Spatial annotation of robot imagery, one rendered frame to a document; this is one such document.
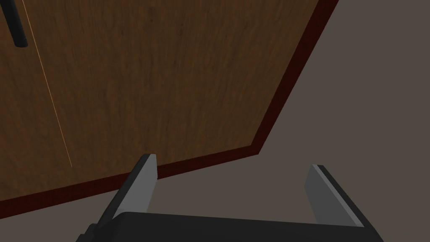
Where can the brown wooden cupboard door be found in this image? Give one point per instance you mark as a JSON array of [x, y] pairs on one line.
[[161, 87], [27, 127]]

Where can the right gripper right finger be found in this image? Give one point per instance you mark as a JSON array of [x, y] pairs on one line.
[[331, 198]]

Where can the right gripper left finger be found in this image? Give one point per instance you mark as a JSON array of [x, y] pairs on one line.
[[136, 193]]

